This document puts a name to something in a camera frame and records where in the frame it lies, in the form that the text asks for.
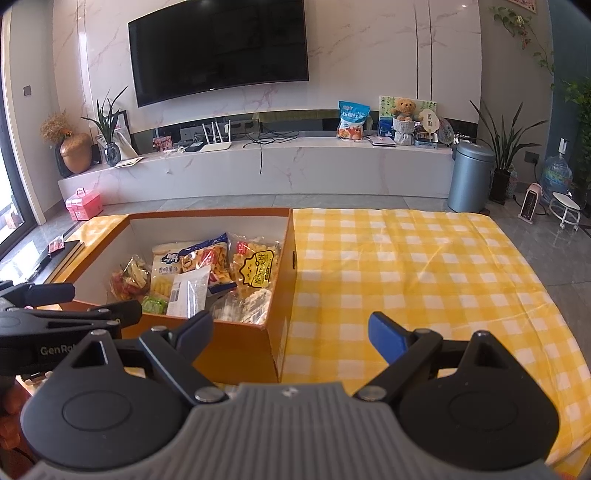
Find black cables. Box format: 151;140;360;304
242;124;301;175

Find white marble TV console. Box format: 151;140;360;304
58;136;455;204

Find orange cloth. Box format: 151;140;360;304
0;383;28;450

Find white round fan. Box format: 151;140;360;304
418;107;438;139

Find white round stool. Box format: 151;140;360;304
548;193;581;232

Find yellow checked cloth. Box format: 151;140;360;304
71;208;583;476

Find yellow snack bag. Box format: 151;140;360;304
229;237;282;301

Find white router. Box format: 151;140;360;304
198;119;232;153

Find golden round vase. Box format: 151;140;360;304
60;133;93;175

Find clear bag of colourful candy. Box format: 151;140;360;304
108;256;151;303

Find clear bag of round nuts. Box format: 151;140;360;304
210;286;273;324

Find white packet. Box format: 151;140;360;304
165;267;211;319

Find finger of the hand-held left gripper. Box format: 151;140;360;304
0;300;143;341
0;281;77;311

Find black curved television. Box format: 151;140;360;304
128;0;309;108

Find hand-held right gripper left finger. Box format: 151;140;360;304
53;310;232;407

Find window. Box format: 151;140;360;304
0;28;44;241

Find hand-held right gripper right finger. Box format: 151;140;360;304
352;311;518;407

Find black book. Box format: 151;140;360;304
28;239;84;284

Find orange cardboard box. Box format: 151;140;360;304
55;208;296;384

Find blue-grey trash can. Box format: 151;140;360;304
447;142;496;214

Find dried flowers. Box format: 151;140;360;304
39;111;74;144

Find tall potted plant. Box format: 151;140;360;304
470;99;548;205

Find hanging vine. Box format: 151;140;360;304
489;4;555;88

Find green picture board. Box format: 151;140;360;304
379;95;437;139

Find pink storage box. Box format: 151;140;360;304
65;188;103;221

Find white and blue snack bag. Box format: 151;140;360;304
150;242;185;301

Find blue water jug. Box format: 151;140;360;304
541;138;573;204

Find plant in glass vase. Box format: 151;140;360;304
82;85;129;168

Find striped snack bag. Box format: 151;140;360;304
178;232;238;296

